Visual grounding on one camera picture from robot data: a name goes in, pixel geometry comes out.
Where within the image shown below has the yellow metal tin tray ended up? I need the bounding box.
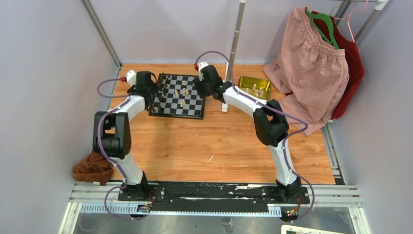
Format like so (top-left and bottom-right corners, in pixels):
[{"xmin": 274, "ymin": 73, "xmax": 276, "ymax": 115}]
[{"xmin": 238, "ymin": 76, "xmax": 271, "ymax": 100}]

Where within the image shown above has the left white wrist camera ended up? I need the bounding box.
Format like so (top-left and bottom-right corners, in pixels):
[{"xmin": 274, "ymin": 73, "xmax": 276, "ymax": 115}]
[{"xmin": 120, "ymin": 70, "xmax": 137, "ymax": 86}]

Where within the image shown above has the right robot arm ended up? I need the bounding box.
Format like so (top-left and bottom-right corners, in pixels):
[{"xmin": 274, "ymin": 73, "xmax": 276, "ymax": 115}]
[{"xmin": 194, "ymin": 62, "xmax": 302, "ymax": 204}]

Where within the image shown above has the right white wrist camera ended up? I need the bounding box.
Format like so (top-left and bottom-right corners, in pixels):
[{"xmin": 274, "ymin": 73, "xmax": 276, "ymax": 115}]
[{"xmin": 194, "ymin": 61, "xmax": 209, "ymax": 72}]

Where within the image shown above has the pink hanging garment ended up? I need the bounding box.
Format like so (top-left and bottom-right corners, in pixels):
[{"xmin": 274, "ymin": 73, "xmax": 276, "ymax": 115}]
[{"xmin": 263, "ymin": 7, "xmax": 349, "ymax": 136}]

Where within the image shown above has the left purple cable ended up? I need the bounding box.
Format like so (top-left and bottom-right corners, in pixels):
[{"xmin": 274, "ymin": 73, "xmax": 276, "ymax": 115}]
[{"xmin": 96, "ymin": 78, "xmax": 152, "ymax": 221}]

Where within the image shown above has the black white chess board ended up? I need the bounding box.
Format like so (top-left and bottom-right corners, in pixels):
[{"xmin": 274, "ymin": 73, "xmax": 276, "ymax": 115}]
[{"xmin": 149, "ymin": 73, "xmax": 206, "ymax": 119}]

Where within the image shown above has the silver rack pole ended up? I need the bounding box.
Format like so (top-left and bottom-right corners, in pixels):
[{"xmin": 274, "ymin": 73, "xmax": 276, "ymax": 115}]
[{"xmin": 225, "ymin": 0, "xmax": 246, "ymax": 81}]

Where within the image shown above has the pink wire hanger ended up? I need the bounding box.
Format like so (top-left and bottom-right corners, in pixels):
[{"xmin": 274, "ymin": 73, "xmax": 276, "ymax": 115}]
[{"xmin": 329, "ymin": 0, "xmax": 369, "ymax": 43}]

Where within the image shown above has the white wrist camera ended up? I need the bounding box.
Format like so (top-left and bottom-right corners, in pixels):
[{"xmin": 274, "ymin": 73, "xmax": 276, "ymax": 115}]
[
  {"xmin": 194, "ymin": 61, "xmax": 209, "ymax": 72},
  {"xmin": 120, "ymin": 70, "xmax": 137, "ymax": 86}
]

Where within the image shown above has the green clothes hanger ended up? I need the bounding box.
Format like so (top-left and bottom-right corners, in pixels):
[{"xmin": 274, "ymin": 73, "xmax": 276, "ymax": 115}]
[{"xmin": 305, "ymin": 9, "xmax": 340, "ymax": 50}]

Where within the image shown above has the brown crumpled cloth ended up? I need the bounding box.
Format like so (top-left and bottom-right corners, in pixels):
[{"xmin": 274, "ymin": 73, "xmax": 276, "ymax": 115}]
[{"xmin": 73, "ymin": 150, "xmax": 113, "ymax": 186}]

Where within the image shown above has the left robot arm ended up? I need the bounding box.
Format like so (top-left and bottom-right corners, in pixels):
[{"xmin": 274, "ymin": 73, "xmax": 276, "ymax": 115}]
[{"xmin": 93, "ymin": 70, "xmax": 158, "ymax": 201}]

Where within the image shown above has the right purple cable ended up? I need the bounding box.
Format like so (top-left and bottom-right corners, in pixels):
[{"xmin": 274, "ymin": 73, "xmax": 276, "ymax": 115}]
[{"xmin": 195, "ymin": 51, "xmax": 316, "ymax": 223}]

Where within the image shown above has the red hanging garment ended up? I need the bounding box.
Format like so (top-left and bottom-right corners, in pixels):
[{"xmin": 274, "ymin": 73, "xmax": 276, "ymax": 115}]
[{"xmin": 305, "ymin": 9, "xmax": 365, "ymax": 121}]

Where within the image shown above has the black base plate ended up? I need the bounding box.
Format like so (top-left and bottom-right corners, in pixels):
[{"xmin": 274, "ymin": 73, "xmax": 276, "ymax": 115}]
[{"xmin": 118, "ymin": 181, "xmax": 310, "ymax": 214}]

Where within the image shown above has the purple cable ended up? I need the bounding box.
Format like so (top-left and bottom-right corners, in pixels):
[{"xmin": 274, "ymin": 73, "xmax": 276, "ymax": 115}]
[
  {"xmin": 195, "ymin": 51, "xmax": 316, "ymax": 223},
  {"xmin": 96, "ymin": 78, "xmax": 152, "ymax": 221}
]

